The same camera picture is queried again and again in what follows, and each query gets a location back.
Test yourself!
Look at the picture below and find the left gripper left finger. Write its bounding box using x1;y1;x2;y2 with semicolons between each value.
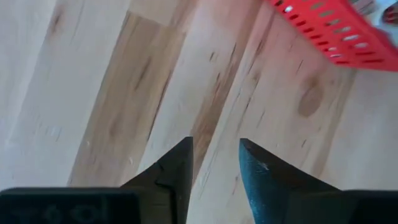
0;136;194;224

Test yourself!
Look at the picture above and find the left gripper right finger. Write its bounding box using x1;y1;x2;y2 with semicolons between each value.
238;138;398;224

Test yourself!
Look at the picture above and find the red slotted plastic basket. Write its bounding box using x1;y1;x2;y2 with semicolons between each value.
267;0;398;72

